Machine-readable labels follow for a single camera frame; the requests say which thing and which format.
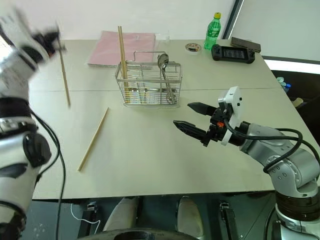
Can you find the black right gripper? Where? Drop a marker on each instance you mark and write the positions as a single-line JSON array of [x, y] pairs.
[[216, 130]]

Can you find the blue and white bottle caps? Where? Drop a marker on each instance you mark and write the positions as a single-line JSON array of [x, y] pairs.
[[283, 83]]

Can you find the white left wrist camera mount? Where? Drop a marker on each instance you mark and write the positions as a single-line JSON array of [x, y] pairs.
[[15, 30]]

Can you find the small round white tape roll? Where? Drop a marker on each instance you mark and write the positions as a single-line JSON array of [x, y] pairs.
[[193, 48]]

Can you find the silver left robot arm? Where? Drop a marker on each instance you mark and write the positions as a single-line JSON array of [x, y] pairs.
[[15, 175]]

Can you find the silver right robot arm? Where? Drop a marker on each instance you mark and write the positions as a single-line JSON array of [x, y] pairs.
[[287, 162]]

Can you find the metal spoon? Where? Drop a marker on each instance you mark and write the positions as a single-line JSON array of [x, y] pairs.
[[163, 61]]

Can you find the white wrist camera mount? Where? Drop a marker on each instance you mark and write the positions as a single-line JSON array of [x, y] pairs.
[[235, 105], [15, 30]]

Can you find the wooden chopstick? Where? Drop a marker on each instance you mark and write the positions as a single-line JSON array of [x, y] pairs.
[[93, 140], [124, 60], [65, 82], [121, 57]]

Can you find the black handheld game console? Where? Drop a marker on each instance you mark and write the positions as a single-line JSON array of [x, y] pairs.
[[232, 53]]

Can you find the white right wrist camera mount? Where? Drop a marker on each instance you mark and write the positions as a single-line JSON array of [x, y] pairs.
[[235, 105]]

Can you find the white rounded robot foot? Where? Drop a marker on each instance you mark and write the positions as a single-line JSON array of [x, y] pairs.
[[122, 215], [190, 217]]

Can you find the dark brown flat box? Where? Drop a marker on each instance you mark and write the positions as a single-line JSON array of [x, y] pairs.
[[246, 43]]

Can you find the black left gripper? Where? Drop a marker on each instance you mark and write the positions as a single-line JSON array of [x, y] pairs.
[[43, 41]]

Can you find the green plastic bottle yellow cap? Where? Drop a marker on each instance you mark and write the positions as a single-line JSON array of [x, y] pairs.
[[212, 32]]

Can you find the small clear plastic cup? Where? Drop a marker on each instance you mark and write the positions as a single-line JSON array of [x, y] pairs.
[[167, 38]]

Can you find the whiteboard with dark frame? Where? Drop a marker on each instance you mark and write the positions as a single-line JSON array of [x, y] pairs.
[[275, 27]]

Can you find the black table leg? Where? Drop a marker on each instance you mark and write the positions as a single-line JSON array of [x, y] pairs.
[[88, 217], [228, 220]]

